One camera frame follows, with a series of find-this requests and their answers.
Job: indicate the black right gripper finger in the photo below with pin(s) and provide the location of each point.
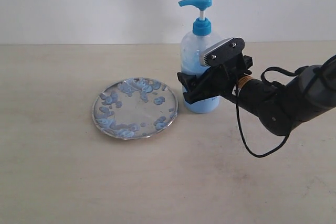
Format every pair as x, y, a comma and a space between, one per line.
188, 81
203, 90

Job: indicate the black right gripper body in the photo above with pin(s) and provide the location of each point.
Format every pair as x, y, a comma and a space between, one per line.
226, 73

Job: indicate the blue pump soap bottle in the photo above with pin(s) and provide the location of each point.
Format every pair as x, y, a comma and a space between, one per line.
198, 39

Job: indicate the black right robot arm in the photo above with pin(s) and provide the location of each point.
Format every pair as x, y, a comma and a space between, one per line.
280, 108

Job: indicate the round metal plate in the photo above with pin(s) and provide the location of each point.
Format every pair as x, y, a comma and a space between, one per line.
135, 108

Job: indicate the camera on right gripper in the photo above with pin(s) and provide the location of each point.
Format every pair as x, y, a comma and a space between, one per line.
221, 52

